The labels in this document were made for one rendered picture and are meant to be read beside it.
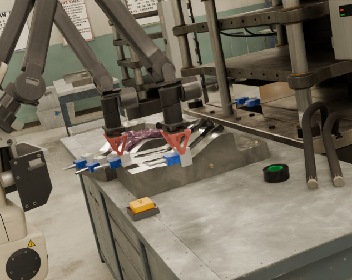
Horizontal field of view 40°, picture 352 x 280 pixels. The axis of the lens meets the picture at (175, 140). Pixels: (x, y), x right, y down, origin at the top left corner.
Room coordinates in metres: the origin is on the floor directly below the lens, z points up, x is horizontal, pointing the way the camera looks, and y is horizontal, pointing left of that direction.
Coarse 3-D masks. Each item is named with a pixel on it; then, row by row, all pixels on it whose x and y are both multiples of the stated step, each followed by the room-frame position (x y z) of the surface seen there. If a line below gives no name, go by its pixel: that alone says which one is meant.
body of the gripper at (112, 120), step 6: (108, 114) 1.66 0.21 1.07; (114, 114) 1.67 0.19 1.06; (108, 120) 1.67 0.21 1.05; (114, 120) 1.67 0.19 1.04; (120, 120) 1.69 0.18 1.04; (102, 126) 1.72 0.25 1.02; (108, 126) 1.67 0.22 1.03; (114, 126) 1.67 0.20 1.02; (120, 126) 1.68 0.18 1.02; (108, 132) 1.64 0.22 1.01
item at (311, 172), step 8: (304, 128) 1.60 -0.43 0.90; (304, 136) 1.55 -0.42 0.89; (304, 144) 1.50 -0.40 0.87; (312, 144) 1.49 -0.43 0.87; (304, 152) 1.47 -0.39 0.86; (312, 152) 1.45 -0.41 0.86; (312, 160) 1.40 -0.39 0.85; (312, 168) 1.36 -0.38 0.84; (312, 176) 1.32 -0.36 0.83; (312, 184) 1.30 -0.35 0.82
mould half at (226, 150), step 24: (168, 144) 1.80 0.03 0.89; (216, 144) 1.60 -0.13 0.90; (240, 144) 1.70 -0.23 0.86; (264, 144) 1.66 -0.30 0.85; (120, 168) 1.66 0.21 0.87; (144, 168) 1.54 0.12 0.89; (168, 168) 1.54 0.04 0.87; (192, 168) 1.57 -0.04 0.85; (216, 168) 1.59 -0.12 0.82; (144, 192) 1.51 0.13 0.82
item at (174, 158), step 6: (174, 150) 1.47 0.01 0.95; (186, 150) 1.43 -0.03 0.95; (168, 156) 1.42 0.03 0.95; (174, 156) 1.42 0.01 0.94; (180, 156) 1.42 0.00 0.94; (186, 156) 1.43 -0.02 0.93; (156, 162) 1.42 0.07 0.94; (162, 162) 1.43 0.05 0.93; (168, 162) 1.42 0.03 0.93; (174, 162) 1.42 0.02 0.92; (180, 162) 1.43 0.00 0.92; (186, 162) 1.43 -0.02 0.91
